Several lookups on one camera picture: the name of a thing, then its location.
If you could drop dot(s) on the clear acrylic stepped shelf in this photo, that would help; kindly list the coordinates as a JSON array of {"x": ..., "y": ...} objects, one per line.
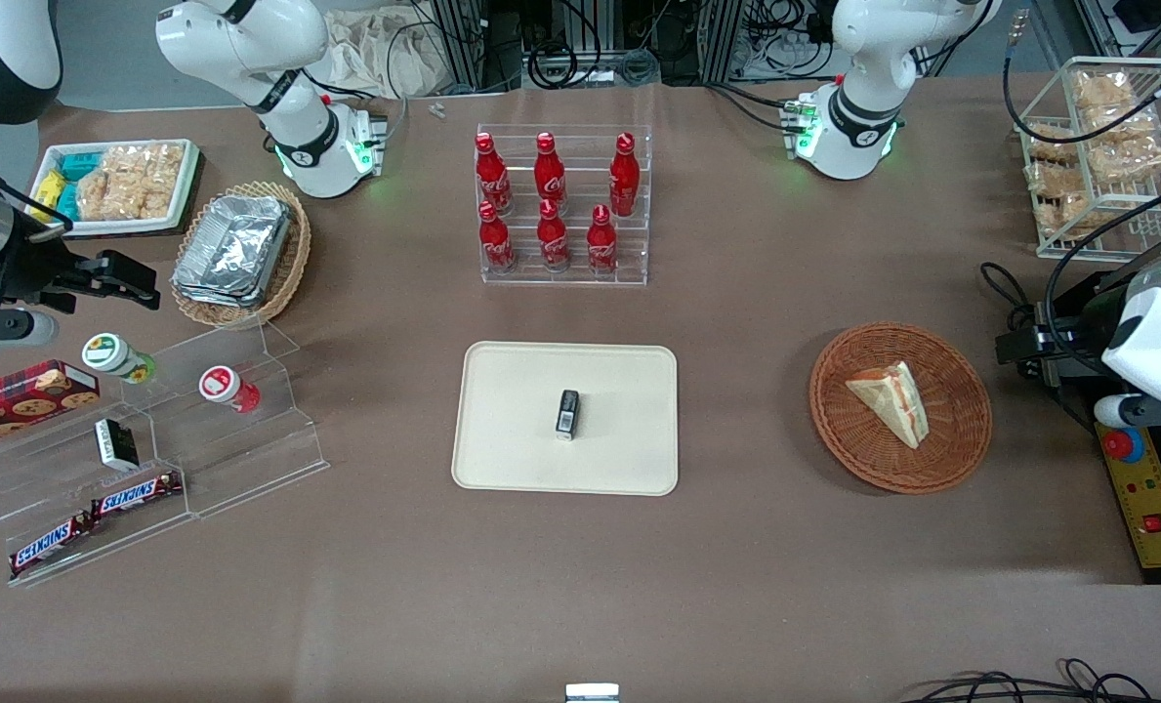
[{"x": 248, "y": 459}]

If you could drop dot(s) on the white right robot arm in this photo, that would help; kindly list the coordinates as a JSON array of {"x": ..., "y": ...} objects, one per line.
[{"x": 248, "y": 39}]

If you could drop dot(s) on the round brown wicker basket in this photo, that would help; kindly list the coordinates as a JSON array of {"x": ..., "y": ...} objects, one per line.
[{"x": 951, "y": 459}]

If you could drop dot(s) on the clear acrylic bottle rack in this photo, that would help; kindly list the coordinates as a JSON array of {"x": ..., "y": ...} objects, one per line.
[{"x": 629, "y": 254}]

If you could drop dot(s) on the teal snack packet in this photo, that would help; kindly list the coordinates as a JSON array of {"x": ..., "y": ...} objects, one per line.
[{"x": 80, "y": 166}]

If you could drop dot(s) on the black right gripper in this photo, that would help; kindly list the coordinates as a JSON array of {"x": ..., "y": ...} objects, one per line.
[{"x": 35, "y": 268}]

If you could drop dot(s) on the white silver small device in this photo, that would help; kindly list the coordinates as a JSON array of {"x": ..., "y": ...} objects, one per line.
[{"x": 592, "y": 693}]

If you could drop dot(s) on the oval light wicker basket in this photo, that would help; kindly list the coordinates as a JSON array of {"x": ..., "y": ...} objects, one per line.
[{"x": 287, "y": 278}]

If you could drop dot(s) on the aluminium foil container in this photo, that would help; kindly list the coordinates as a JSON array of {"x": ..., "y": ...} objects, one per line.
[{"x": 233, "y": 249}]

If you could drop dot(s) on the red lidded small bottle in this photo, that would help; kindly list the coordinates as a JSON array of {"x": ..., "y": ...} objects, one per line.
[{"x": 224, "y": 386}]

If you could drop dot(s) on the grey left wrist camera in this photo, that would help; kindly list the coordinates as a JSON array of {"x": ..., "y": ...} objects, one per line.
[{"x": 1141, "y": 412}]

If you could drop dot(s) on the small black box with label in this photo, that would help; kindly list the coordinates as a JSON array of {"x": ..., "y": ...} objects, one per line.
[{"x": 567, "y": 415}]

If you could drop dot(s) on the snickers bar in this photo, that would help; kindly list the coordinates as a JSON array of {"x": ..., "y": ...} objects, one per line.
[
  {"x": 136, "y": 495},
  {"x": 51, "y": 544}
]

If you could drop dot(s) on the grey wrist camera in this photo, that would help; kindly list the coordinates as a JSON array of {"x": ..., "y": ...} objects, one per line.
[
  {"x": 9, "y": 328},
  {"x": 1141, "y": 412}
]

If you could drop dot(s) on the triangular sandwich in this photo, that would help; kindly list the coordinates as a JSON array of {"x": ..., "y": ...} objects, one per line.
[{"x": 892, "y": 400}]

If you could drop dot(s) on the clear bag of crackers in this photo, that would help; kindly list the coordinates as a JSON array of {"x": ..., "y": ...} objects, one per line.
[
  {"x": 1127, "y": 146},
  {"x": 1051, "y": 144},
  {"x": 1057, "y": 200},
  {"x": 1105, "y": 91}
]

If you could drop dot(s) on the beige plastic tray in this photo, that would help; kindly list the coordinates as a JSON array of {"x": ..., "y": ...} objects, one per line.
[{"x": 512, "y": 430}]

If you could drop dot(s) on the red cookie box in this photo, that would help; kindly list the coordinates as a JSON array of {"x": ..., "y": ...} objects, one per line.
[{"x": 23, "y": 400}]

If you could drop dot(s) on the green lidded small bottle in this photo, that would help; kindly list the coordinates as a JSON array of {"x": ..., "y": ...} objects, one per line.
[{"x": 111, "y": 355}]

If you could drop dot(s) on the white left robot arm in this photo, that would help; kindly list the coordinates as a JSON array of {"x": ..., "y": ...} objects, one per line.
[{"x": 863, "y": 107}]

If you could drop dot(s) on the white rectangular snack tray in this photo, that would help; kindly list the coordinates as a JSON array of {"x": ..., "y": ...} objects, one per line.
[{"x": 185, "y": 195}]

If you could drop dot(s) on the red cola bottle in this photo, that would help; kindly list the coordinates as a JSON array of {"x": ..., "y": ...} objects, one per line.
[
  {"x": 497, "y": 242},
  {"x": 624, "y": 176},
  {"x": 602, "y": 244},
  {"x": 553, "y": 239},
  {"x": 550, "y": 174},
  {"x": 493, "y": 176}
]

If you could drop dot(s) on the yellow snack packet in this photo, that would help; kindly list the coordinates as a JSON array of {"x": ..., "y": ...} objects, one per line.
[{"x": 48, "y": 190}]

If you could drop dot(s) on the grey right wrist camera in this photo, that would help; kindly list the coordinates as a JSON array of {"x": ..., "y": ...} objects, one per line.
[{"x": 9, "y": 328}]

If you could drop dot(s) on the small black white box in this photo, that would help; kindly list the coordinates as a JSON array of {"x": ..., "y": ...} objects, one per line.
[{"x": 116, "y": 444}]

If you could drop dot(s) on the bag of rice crackers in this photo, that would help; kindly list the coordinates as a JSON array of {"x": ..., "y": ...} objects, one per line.
[{"x": 131, "y": 184}]

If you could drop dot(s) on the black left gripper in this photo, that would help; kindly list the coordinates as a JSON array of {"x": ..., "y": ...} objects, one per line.
[{"x": 1078, "y": 344}]

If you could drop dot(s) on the white crumpled cloth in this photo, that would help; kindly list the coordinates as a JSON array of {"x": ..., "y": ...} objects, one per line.
[{"x": 375, "y": 54}]

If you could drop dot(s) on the yellow emergency stop box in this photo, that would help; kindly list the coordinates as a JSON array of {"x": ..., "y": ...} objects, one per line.
[{"x": 1151, "y": 498}]

